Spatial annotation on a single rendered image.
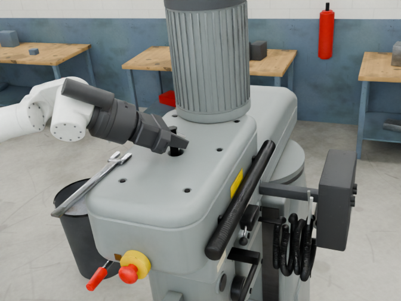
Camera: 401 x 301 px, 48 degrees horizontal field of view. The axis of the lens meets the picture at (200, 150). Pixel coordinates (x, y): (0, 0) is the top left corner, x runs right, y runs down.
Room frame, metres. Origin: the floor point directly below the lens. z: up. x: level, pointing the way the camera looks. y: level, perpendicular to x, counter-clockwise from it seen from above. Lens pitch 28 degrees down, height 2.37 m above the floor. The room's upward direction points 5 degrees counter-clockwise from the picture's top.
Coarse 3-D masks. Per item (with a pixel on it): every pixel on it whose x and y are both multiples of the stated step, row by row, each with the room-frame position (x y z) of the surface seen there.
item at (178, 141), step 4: (172, 136) 0.88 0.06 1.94; (176, 136) 0.88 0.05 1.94; (180, 136) 0.89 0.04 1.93; (172, 140) 0.88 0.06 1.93; (176, 140) 0.88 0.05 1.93; (180, 140) 0.88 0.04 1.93; (184, 140) 0.89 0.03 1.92; (188, 140) 0.89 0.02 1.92; (172, 144) 0.88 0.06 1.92; (176, 144) 0.88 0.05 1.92; (180, 144) 0.88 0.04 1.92; (184, 144) 0.89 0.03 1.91; (184, 148) 0.89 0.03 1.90
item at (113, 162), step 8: (112, 160) 0.88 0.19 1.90; (120, 160) 0.87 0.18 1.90; (104, 168) 0.84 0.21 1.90; (112, 168) 0.85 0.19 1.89; (96, 176) 0.81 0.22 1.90; (104, 176) 0.82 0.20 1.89; (88, 184) 0.78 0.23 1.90; (96, 184) 0.79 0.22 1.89; (80, 192) 0.76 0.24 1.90; (72, 200) 0.73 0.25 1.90; (56, 208) 0.71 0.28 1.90; (64, 208) 0.71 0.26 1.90; (56, 216) 0.69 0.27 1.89
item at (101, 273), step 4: (108, 260) 0.77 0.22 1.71; (108, 264) 0.76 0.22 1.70; (100, 268) 0.74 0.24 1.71; (104, 268) 0.75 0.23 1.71; (108, 268) 0.75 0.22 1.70; (96, 272) 0.73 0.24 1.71; (100, 272) 0.73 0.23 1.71; (104, 272) 0.74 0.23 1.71; (92, 276) 0.72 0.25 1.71; (96, 276) 0.72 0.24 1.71; (100, 276) 0.72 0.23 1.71; (104, 276) 0.73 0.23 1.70; (92, 280) 0.71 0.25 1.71; (96, 280) 0.71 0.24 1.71; (100, 280) 0.72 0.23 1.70; (88, 284) 0.70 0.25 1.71; (92, 284) 0.70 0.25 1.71; (96, 284) 0.71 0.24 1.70; (88, 288) 0.70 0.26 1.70; (92, 288) 0.70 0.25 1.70
